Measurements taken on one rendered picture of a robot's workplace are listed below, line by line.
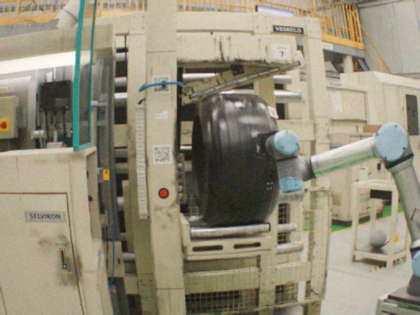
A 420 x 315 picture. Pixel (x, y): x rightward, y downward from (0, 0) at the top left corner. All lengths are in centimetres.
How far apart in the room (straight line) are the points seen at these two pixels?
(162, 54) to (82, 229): 97
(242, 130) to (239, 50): 60
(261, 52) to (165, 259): 109
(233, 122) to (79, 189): 80
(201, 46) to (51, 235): 134
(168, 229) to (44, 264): 84
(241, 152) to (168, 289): 70
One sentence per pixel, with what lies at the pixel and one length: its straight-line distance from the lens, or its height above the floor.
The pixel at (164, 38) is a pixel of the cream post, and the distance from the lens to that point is 220.
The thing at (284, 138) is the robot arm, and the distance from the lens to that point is 160.
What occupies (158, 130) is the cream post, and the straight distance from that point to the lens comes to 216.
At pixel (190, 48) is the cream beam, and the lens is 247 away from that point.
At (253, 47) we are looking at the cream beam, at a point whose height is 172.
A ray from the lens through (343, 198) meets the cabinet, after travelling 674.
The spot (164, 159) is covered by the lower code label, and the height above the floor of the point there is 120.
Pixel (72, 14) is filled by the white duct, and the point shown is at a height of 195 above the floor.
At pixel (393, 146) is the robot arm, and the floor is 126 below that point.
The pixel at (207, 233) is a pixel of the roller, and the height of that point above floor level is 90.
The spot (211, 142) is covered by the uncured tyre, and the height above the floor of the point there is 127.
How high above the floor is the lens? 131
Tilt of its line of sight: 3 degrees down
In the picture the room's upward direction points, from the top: 2 degrees counter-clockwise
